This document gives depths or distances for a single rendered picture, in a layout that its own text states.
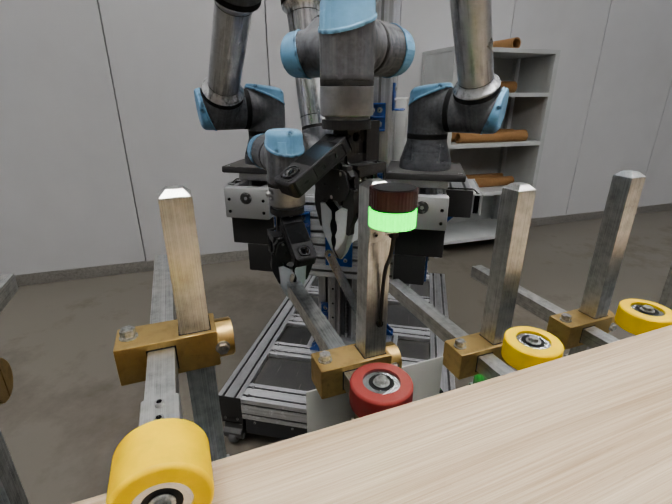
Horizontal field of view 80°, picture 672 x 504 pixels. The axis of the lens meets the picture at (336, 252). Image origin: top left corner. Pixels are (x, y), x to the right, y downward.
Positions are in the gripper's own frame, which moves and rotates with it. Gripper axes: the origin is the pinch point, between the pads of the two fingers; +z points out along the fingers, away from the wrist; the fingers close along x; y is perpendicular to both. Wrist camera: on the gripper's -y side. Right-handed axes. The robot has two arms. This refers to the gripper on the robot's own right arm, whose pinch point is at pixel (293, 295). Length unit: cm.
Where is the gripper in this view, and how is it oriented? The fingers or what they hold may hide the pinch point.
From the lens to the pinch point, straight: 90.8
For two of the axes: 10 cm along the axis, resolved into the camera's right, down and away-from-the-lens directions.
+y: -3.6, -3.5, 8.7
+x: -9.3, 1.3, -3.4
